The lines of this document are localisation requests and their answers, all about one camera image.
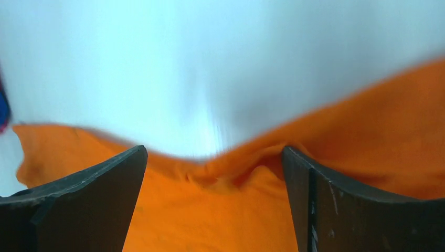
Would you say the blue folded t-shirt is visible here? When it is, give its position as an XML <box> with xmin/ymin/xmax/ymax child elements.
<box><xmin>0</xmin><ymin>80</ymin><xmax>11</xmax><ymax>133</ymax></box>

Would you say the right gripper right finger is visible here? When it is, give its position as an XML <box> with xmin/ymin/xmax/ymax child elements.
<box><xmin>282</xmin><ymin>146</ymin><xmax>444</xmax><ymax>252</ymax></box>

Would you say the orange t-shirt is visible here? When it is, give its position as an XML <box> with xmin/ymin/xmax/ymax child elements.
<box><xmin>13</xmin><ymin>57</ymin><xmax>444</xmax><ymax>251</ymax></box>

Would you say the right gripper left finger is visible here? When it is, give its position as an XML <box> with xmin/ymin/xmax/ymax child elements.
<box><xmin>1</xmin><ymin>145</ymin><xmax>147</xmax><ymax>251</ymax></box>

